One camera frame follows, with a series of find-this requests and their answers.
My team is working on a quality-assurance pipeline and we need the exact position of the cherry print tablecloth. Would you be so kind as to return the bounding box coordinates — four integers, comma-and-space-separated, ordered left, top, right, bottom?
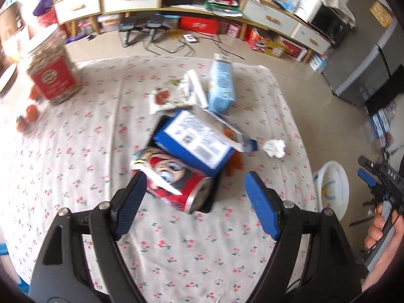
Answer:
0, 55, 319, 303

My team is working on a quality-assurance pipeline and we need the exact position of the orange peel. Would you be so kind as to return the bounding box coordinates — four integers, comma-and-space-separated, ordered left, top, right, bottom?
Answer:
221, 126, 244, 177

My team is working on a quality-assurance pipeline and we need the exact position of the black plastic tray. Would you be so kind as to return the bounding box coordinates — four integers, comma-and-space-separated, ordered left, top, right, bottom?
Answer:
148, 115, 222, 214

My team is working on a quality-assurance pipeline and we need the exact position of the red gift box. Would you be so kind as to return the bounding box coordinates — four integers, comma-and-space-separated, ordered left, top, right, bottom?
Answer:
279, 36, 308, 62

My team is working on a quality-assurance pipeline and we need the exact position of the white plastic wrapper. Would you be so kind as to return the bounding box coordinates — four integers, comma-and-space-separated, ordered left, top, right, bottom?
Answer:
177, 69, 209, 108

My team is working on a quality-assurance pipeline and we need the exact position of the wooden cabinet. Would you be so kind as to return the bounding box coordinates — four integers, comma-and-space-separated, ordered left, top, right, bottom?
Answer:
50, 0, 337, 62

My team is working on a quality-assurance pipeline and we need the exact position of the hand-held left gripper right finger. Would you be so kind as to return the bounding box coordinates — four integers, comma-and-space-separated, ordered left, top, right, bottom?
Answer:
244, 171, 370, 303

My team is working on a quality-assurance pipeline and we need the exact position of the blue and white box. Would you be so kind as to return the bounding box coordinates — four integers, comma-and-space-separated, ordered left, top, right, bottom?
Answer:
309, 52, 329, 73

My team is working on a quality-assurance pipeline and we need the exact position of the stack of blue white boxes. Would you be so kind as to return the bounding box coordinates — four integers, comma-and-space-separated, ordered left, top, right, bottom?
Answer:
369, 101, 398, 139

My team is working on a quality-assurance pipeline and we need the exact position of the blue and white carton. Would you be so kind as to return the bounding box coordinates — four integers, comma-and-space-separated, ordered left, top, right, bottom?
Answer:
153, 109, 259, 177

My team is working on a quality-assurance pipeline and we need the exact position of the flat red box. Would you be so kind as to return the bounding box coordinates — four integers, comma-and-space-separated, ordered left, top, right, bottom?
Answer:
179, 16, 220, 35

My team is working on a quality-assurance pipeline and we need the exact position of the snack packet with red picture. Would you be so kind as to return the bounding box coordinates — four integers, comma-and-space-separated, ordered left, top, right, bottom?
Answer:
148, 88, 190, 116

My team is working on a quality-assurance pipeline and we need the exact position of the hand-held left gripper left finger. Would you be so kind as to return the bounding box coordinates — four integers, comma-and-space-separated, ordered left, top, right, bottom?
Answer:
28, 173, 149, 303

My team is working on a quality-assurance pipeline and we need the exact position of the black microwave oven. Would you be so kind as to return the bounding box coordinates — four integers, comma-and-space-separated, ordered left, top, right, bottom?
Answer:
311, 5, 351, 43

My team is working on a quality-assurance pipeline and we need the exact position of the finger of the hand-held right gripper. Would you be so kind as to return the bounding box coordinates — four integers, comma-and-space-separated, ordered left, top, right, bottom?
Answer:
358, 155, 384, 173
357, 168, 380, 190

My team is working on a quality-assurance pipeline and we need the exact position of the clear storage box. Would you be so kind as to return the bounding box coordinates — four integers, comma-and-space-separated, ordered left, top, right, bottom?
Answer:
98, 14, 122, 32

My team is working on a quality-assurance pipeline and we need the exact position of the clear jar with red label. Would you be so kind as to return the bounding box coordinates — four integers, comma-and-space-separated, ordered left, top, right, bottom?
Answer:
25, 25, 81, 106

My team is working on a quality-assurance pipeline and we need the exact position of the yellow paper notice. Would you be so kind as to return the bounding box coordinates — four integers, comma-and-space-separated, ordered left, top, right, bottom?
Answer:
369, 2, 393, 27

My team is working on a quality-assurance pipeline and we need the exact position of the red and yellow carton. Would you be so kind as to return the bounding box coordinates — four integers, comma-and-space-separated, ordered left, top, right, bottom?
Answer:
246, 27, 288, 58

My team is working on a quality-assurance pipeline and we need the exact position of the light blue packet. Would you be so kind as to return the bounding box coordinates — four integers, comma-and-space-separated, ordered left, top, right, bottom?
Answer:
207, 54, 237, 114

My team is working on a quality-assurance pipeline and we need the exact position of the white tissue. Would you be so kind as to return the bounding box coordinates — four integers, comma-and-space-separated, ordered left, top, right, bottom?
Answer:
262, 139, 287, 158

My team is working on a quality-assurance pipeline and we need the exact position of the purple container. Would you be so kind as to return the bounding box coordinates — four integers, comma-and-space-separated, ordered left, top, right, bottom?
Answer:
32, 0, 54, 16

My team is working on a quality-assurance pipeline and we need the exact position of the black floor cable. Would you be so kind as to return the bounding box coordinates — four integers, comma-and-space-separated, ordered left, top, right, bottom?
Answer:
143, 33, 245, 60

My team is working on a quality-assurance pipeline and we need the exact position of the person's right hand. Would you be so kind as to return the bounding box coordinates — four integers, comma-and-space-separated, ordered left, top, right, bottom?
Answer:
361, 201, 404, 292

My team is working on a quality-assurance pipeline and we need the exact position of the white plastic bin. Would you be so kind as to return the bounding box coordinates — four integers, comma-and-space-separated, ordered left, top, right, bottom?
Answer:
312, 161, 350, 224

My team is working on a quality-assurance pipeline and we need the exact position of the grey refrigerator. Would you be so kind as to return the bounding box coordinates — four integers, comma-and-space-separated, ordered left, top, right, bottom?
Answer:
322, 0, 404, 106

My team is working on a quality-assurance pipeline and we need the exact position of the red cartoon print can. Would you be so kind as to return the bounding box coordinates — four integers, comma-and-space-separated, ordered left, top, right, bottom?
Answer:
131, 147, 212, 214

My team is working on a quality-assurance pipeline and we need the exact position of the glass bowl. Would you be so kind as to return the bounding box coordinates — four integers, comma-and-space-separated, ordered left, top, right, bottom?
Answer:
0, 64, 48, 135

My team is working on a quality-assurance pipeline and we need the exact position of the black stand device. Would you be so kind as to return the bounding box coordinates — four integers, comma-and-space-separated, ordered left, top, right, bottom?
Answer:
119, 17, 142, 47
146, 14, 172, 43

